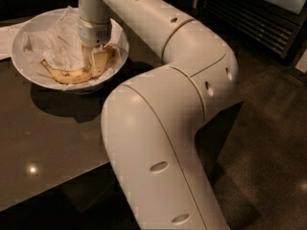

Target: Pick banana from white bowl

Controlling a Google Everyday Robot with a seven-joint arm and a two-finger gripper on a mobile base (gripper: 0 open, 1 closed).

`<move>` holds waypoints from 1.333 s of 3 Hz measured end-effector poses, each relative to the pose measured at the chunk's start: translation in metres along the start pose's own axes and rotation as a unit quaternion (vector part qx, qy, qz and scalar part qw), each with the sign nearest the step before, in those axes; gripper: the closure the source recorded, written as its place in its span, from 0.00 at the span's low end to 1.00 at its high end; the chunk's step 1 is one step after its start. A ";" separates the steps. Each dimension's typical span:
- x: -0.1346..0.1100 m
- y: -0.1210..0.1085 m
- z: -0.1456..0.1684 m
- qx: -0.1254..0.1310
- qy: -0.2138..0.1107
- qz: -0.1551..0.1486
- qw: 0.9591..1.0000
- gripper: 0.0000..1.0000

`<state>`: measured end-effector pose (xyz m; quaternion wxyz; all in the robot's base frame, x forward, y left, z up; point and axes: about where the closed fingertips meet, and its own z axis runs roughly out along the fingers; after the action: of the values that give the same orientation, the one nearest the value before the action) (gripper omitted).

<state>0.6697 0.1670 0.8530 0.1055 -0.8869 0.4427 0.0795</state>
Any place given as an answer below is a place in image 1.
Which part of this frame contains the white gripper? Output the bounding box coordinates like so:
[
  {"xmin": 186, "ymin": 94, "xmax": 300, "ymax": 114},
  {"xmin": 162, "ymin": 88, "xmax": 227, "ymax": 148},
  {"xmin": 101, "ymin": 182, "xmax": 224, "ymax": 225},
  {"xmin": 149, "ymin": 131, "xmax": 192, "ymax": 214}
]
[{"xmin": 77, "ymin": 17, "xmax": 112, "ymax": 78}]

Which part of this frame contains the yellow spotted banana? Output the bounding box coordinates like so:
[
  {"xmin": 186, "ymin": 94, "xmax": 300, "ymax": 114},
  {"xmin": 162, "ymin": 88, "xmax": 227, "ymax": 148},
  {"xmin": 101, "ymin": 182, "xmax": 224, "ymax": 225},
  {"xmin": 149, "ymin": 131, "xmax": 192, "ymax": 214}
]
[{"xmin": 40, "ymin": 44, "xmax": 116, "ymax": 85}]

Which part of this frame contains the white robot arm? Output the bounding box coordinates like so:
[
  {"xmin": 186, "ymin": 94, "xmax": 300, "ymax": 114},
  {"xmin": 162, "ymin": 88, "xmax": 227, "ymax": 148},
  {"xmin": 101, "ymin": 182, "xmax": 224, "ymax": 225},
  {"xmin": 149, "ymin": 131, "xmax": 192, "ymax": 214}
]
[{"xmin": 79, "ymin": 0, "xmax": 238, "ymax": 230}]

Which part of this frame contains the white paper liner in bowl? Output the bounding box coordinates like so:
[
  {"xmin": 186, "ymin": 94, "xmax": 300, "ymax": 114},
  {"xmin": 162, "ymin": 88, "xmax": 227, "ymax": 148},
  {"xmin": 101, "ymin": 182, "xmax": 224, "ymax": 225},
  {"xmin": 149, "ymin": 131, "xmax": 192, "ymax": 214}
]
[{"xmin": 20, "ymin": 5, "xmax": 129, "ymax": 91}]

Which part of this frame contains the white ceramic bowl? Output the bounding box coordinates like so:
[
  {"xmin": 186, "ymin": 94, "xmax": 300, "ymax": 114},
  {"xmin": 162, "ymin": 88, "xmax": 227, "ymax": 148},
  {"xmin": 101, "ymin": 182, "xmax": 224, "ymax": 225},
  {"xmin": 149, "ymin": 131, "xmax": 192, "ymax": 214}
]
[{"xmin": 11, "ymin": 7, "xmax": 130, "ymax": 96}]

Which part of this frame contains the white paper sheet on table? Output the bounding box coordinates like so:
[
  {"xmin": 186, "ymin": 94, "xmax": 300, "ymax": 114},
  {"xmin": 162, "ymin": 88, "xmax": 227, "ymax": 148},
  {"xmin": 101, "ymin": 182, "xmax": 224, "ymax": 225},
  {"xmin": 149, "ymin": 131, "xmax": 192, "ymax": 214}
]
[{"xmin": 0, "ymin": 23, "xmax": 24, "ymax": 60}]

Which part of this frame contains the dark glass-door refrigerator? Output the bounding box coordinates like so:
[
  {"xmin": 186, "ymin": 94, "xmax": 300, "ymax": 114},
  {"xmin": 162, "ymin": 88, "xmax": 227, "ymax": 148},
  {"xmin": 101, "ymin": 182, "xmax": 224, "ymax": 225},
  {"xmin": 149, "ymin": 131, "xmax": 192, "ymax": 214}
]
[{"xmin": 204, "ymin": 0, "xmax": 307, "ymax": 61}]

